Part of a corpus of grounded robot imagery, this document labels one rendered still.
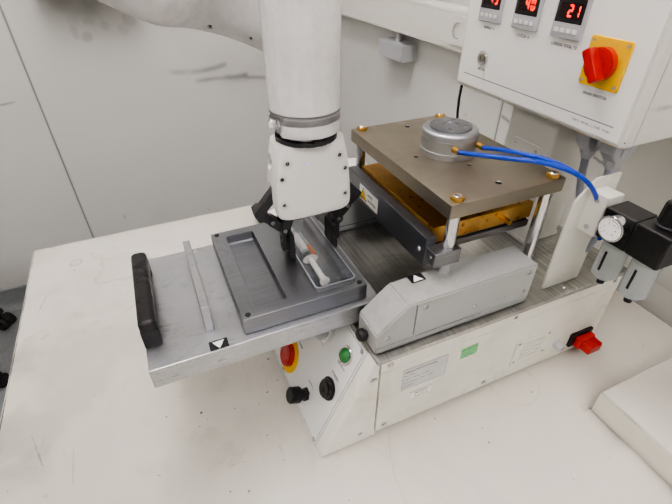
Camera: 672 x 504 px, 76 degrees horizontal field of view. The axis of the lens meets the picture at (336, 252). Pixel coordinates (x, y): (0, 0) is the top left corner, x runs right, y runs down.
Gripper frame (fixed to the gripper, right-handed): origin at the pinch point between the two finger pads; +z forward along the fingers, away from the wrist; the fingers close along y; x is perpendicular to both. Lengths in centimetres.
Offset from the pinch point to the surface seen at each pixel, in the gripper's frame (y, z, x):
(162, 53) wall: -6, 2, 144
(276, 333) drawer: -8.9, 4.9, -11.0
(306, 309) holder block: -4.5, 3.4, -10.0
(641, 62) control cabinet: 34.3, -23.2, -14.8
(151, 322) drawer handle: -22.2, 0.9, -7.3
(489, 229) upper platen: 23.1, -1.3, -10.0
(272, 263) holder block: -6.0, 2.1, -0.8
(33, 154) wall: -61, 34, 144
